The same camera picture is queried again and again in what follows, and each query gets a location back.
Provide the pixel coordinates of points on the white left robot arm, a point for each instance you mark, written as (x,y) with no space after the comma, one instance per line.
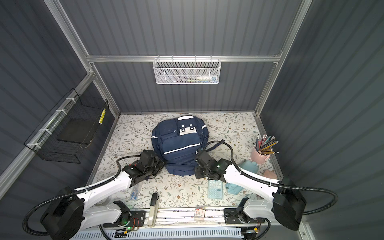
(68,215)

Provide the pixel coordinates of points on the navy blue student backpack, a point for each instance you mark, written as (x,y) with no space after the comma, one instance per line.
(177,141)

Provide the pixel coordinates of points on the small clear staples box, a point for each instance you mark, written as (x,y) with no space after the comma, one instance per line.
(199,215)

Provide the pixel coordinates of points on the clear pen pouch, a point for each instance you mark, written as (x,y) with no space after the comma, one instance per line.
(136,189)

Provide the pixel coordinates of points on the black and cream stapler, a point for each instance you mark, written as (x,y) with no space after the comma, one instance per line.
(154,206)

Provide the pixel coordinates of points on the bundle of coloured pencils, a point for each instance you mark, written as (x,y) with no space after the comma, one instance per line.
(264,145)

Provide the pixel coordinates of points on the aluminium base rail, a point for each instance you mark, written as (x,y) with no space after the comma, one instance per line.
(184,218)

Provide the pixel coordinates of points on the black wire wall basket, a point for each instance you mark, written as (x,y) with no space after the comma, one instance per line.
(69,132)

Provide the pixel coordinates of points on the pink pencil cup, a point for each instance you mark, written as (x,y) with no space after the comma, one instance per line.
(258,158)

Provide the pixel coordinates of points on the pink pencil case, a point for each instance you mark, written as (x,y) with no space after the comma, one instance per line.
(270,174)

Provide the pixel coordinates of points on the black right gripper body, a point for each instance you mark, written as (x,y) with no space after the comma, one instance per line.
(200,172)

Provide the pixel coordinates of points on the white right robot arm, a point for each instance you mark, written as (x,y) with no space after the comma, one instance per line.
(284,205)

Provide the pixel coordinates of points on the light blue calculator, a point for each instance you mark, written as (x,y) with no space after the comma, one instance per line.
(215,190)

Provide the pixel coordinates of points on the white wire mesh basket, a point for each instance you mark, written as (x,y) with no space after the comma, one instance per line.
(186,71)

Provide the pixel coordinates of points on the teal pencil case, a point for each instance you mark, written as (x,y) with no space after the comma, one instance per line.
(250,166)

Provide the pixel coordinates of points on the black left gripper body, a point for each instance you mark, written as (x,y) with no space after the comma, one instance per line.
(157,166)

